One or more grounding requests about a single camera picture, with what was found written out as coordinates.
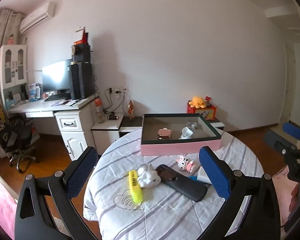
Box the white cup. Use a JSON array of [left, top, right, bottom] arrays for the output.
[[180, 127, 200, 139]]

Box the pink and green box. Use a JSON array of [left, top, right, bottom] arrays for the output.
[[141, 113, 221, 157]]

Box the white nightstand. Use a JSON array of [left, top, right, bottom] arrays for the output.
[[91, 113, 124, 155]]

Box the black box on tower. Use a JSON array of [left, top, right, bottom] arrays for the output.
[[71, 43, 90, 63]]

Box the black hair brush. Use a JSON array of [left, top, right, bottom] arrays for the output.
[[155, 164, 207, 202]]

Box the red toy crate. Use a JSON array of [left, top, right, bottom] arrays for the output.
[[187, 105, 217, 120]]

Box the pink bed cover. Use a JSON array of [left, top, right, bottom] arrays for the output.
[[0, 183, 17, 239]]

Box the office chair with clothes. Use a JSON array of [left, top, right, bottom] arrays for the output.
[[0, 104, 38, 173]]

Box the white air conditioner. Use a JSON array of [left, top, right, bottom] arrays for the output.
[[19, 2, 56, 34]]

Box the beige curtain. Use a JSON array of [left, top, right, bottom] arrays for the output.
[[0, 8, 24, 95]]

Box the yellow octopus plush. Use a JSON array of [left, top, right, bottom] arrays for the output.
[[188, 96, 206, 109]]

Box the doll on cabinet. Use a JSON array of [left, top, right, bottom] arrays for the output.
[[7, 34, 14, 45]]

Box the white charger adapter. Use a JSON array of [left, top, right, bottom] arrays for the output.
[[197, 166, 209, 178]]

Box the black computer tower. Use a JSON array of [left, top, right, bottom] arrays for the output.
[[69, 62, 95, 100]]

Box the white glass-door cabinet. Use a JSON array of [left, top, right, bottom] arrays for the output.
[[0, 45, 27, 89]]

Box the orange cap bottle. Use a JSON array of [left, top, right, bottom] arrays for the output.
[[95, 98, 105, 124]]

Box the red triangular flag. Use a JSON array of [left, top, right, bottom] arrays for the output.
[[74, 26, 88, 45]]

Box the white cloud figurine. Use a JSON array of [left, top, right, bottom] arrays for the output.
[[136, 164, 161, 188]]

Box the pink block kitty figure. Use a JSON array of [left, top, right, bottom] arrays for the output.
[[177, 155, 200, 173]]

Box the white desk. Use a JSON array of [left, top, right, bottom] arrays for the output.
[[7, 95, 97, 160]]

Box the black computer monitor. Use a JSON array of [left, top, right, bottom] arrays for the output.
[[42, 59, 71, 92]]

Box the orange snack bag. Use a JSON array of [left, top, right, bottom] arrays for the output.
[[128, 100, 135, 120]]

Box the rose gold round tin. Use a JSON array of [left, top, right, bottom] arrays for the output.
[[158, 127, 172, 140]]

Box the striped white quilt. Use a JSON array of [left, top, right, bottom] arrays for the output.
[[83, 127, 266, 240]]

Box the person's right hand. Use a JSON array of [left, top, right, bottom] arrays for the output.
[[289, 183, 300, 212]]

